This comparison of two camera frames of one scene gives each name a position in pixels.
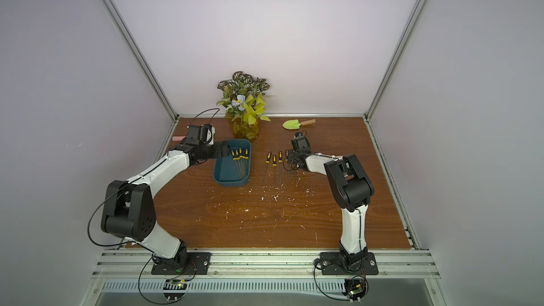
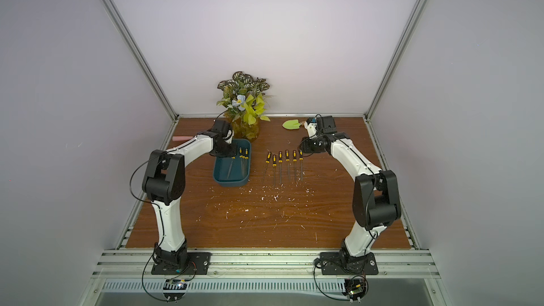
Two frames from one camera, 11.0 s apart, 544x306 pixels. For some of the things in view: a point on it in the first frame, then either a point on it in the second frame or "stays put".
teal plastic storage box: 230,173 stays put
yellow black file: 275,164 stays put
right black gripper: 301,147 to 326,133
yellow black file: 287,161 stays put
